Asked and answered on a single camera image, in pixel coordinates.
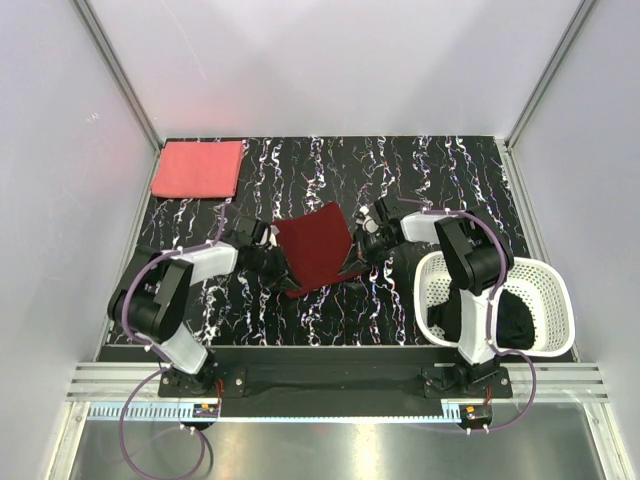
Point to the right aluminium frame post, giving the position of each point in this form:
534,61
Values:
571,33

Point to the white plastic laundry basket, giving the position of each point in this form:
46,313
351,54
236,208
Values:
538,284

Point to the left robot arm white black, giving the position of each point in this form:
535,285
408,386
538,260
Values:
150,299

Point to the folded pink t shirt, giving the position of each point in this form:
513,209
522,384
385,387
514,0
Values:
198,170

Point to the aluminium frame post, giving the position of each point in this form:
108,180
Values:
571,33
109,57

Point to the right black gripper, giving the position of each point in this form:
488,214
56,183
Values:
361,246

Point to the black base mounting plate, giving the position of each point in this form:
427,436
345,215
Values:
379,379

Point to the left aluminium frame post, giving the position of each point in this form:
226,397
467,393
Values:
109,57

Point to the black garment in basket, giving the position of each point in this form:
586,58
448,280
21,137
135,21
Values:
515,325

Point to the white slotted cable duct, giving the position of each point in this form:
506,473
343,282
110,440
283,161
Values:
194,412

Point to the dark red t shirt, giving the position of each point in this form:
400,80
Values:
316,246

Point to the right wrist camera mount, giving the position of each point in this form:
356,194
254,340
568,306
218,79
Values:
371,218

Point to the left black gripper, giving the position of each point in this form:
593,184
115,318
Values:
280,271

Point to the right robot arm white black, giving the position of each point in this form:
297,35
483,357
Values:
477,263

